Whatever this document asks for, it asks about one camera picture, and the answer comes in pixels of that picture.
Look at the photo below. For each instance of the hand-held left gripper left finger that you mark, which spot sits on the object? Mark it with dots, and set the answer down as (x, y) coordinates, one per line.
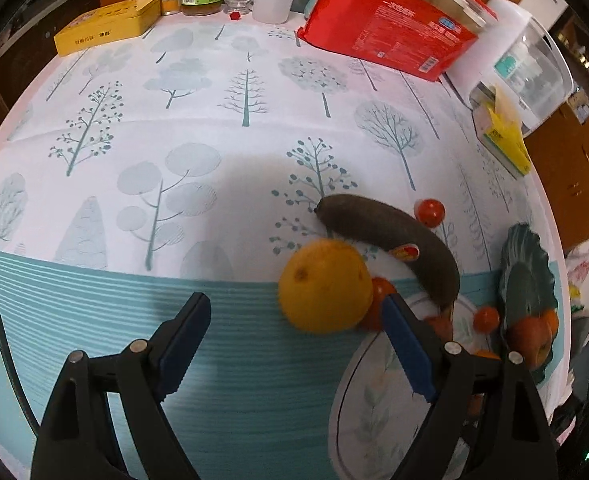
(184, 345)

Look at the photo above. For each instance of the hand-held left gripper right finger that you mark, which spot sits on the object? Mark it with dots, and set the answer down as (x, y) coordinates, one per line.
(407, 347)

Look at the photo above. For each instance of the cherry tomato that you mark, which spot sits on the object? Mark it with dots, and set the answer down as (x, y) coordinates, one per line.
(442, 327)
(430, 211)
(487, 319)
(382, 292)

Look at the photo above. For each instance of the large yellow orange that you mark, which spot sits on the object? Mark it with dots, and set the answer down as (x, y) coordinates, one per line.
(324, 285)

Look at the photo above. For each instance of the dark overripe banana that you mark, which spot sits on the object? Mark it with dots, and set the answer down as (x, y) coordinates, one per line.
(399, 240)

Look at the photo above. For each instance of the red yellow apple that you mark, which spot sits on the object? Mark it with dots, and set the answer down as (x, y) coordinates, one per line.
(527, 337)

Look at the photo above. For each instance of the dark green wavy plate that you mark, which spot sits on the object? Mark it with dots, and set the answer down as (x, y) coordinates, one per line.
(524, 275)

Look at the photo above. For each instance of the small orange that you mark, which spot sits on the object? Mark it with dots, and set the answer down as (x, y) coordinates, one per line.
(484, 354)

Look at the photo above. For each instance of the tangerine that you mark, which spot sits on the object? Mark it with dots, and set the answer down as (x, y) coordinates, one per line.
(552, 322)

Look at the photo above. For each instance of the yellow tissue pack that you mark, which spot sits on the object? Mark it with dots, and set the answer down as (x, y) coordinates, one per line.
(507, 140)

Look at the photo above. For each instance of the tree print tablecloth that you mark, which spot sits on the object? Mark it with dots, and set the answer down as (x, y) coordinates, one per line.
(174, 110)

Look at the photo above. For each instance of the brown wooden cabinet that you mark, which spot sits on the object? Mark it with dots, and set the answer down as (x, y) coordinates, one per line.
(564, 170)

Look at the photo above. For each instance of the white storage box clear lid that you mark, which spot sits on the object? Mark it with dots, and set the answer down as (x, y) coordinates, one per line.
(524, 60)

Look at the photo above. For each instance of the red paper cup package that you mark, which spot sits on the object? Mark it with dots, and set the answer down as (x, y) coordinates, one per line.
(389, 25)

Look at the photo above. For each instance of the yellow tin box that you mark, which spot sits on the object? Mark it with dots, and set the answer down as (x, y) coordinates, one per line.
(109, 22)

